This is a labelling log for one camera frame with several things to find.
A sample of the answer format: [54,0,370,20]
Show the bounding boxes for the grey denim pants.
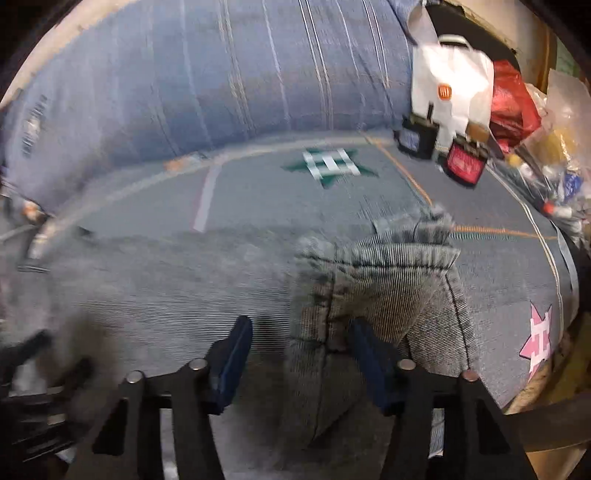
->
[28,205,478,480]

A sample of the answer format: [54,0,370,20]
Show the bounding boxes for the white paper bag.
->
[409,2,495,153]

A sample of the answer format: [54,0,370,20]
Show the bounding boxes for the black box with blue label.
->
[393,104,439,160]

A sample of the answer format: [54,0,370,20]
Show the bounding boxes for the clear plastic bag of items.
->
[501,69,591,232]

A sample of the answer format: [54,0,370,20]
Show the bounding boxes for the black bag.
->
[425,2,520,70]

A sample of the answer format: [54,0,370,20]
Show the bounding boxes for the grey star-print bedsheet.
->
[0,129,580,416]

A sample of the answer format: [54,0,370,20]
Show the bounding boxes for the wooden framed green panel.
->
[531,28,583,93]

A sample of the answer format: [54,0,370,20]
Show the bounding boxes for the red plastic bag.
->
[489,59,542,153]

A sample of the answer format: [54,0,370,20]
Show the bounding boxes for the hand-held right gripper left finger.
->
[65,315,254,480]

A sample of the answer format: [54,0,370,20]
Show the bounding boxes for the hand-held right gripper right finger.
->
[347,318,539,480]

